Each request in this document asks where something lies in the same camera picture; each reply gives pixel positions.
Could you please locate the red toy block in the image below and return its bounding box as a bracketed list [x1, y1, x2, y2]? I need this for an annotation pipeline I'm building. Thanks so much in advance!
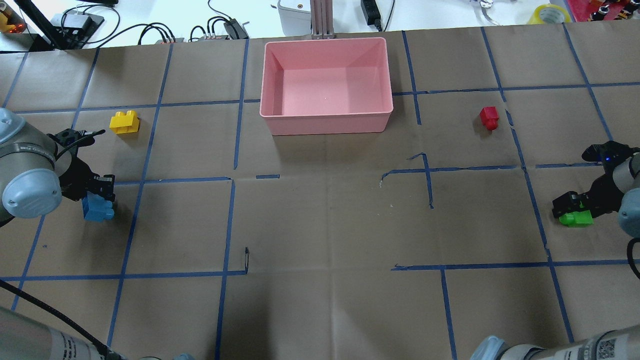
[478, 106, 499, 132]

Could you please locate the aluminium frame post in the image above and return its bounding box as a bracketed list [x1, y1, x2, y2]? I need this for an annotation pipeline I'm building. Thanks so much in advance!
[310, 0, 336, 40]

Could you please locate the black power adapter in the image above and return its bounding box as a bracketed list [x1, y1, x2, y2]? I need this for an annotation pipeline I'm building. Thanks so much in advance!
[359, 0, 382, 31]

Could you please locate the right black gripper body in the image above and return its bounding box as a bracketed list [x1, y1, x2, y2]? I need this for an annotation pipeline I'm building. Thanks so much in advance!
[582, 173, 625, 218]

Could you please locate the grey usb hub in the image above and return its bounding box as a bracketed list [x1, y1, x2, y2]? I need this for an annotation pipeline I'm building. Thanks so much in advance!
[154, 37, 185, 44]
[194, 34, 233, 43]

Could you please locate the red plastic tray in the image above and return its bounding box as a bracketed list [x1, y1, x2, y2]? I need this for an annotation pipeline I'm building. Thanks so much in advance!
[564, 0, 640, 23]

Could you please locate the green toy block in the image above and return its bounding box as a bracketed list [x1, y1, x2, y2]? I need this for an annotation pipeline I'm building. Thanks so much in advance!
[558, 210, 594, 228]

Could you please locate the pink plastic box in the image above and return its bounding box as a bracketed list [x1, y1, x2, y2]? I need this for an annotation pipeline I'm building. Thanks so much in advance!
[259, 37, 394, 136]

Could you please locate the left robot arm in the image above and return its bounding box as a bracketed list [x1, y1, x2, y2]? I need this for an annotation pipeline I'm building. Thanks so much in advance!
[0, 108, 125, 360]

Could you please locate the blue toy block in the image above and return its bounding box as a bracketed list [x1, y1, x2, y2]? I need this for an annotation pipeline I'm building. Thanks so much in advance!
[81, 192, 115, 223]

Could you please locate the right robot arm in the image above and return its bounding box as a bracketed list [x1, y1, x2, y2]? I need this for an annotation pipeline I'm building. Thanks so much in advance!
[471, 145, 640, 360]

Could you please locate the wrist camera on right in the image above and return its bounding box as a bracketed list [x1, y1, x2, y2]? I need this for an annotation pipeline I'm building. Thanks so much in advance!
[581, 140, 640, 167]

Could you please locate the yellow tape roll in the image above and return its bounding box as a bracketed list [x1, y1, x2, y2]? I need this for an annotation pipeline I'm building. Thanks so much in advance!
[526, 3, 572, 25]

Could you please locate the yellow toy block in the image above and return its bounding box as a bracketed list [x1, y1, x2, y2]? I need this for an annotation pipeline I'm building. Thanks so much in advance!
[109, 110, 140, 135]

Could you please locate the white box device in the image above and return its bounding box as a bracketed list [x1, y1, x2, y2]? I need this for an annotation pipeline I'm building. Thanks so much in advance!
[276, 0, 312, 37]

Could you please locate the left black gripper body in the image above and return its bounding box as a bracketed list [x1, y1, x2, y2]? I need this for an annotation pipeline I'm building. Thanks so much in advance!
[57, 152, 99, 201]

